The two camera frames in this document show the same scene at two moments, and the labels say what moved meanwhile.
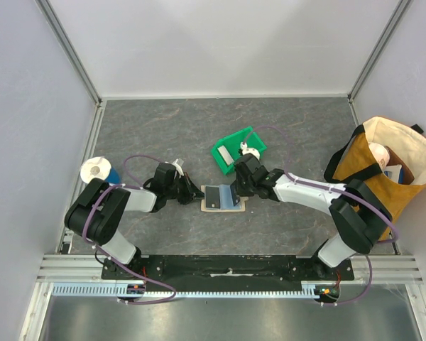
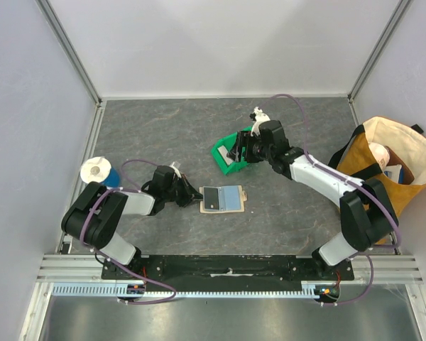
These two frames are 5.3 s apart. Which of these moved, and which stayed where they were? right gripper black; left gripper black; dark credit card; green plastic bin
Moved: right gripper black
Stayed: green plastic bin; left gripper black; dark credit card
